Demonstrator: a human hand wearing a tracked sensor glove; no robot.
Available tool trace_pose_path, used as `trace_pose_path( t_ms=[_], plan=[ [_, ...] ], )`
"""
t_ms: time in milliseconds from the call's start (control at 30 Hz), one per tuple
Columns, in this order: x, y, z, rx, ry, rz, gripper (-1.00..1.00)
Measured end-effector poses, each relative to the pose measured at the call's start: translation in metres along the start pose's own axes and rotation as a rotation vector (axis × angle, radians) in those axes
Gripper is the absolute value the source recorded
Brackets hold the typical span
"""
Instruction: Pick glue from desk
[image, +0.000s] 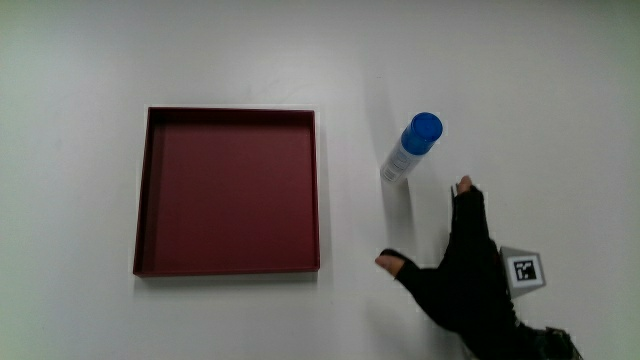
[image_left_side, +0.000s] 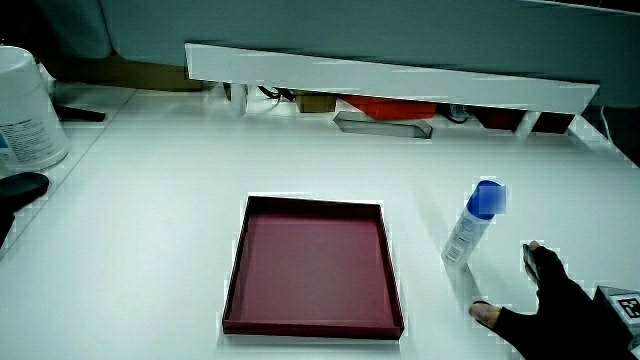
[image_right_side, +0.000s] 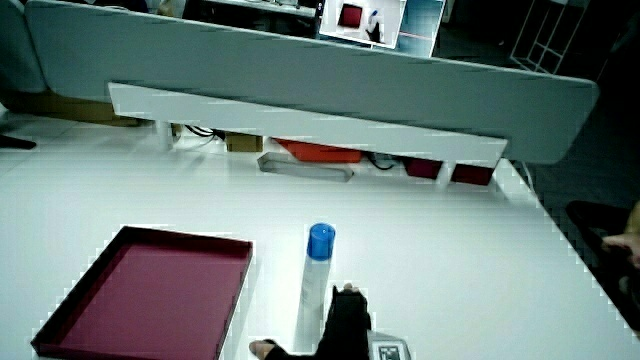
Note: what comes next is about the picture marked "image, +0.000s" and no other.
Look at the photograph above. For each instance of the white glue bottle blue cap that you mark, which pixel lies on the white glue bottle blue cap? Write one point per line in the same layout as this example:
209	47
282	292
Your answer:
410	148

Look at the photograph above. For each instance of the person's right hand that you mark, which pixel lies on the person's right hand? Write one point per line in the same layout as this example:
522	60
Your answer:
465	280

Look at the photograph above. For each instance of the dark red square tray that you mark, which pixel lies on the dark red square tray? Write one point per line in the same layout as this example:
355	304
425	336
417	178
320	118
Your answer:
230	195

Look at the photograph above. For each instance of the white desk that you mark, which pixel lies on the white desk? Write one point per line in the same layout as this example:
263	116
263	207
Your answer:
75	150

